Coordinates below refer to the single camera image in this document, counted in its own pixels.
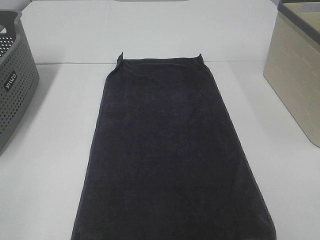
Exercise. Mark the dark navy towel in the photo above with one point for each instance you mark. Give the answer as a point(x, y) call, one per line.
point(166, 162)

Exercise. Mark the beige storage box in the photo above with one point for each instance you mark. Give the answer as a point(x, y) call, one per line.
point(292, 66)

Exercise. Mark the grey perforated plastic basket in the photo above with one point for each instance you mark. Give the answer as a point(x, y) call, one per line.
point(19, 77)

